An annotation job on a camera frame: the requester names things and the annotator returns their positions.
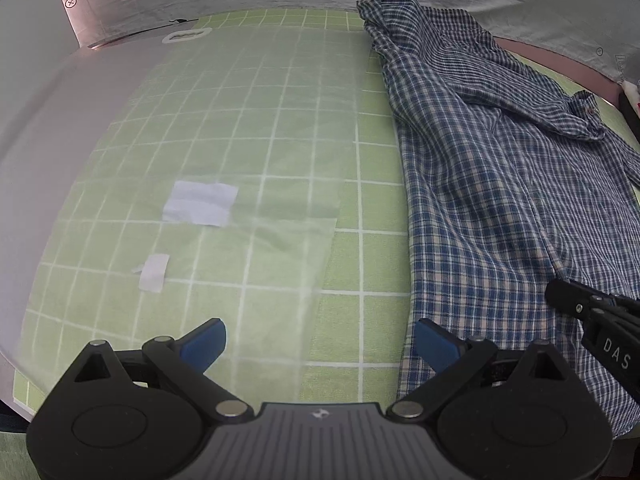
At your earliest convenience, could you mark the green grid mat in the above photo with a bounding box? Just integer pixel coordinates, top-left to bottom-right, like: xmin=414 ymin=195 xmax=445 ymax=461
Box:
xmin=0 ymin=7 xmax=640 ymax=480

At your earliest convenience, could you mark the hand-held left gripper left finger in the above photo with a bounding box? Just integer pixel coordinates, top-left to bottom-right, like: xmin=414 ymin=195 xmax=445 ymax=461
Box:
xmin=75 ymin=317 xmax=252 ymax=421

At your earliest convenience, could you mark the translucent plastic sheet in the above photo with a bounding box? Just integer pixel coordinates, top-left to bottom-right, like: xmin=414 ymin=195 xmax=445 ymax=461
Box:
xmin=0 ymin=20 xmax=372 ymax=411

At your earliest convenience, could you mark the small white tape piece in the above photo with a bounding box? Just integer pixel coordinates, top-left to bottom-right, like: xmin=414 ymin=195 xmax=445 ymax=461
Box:
xmin=132 ymin=253 xmax=171 ymax=294

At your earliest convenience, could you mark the blue plaid shirt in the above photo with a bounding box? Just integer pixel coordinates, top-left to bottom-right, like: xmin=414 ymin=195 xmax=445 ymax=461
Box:
xmin=356 ymin=0 xmax=640 ymax=436

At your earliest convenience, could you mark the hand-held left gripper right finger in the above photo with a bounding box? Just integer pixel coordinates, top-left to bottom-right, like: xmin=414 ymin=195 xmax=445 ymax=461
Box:
xmin=387 ymin=318 xmax=569 ymax=420

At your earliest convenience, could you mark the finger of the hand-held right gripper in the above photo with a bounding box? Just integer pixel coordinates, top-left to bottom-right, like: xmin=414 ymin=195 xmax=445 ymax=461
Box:
xmin=545 ymin=279 xmax=622 ymax=321

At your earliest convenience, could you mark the large white tape piece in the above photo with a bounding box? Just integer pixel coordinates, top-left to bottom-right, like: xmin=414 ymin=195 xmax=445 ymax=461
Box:
xmin=161 ymin=180 xmax=239 ymax=229

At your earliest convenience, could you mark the pink mattress edge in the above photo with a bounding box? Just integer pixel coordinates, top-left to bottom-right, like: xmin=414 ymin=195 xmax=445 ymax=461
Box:
xmin=492 ymin=35 xmax=627 ymax=107

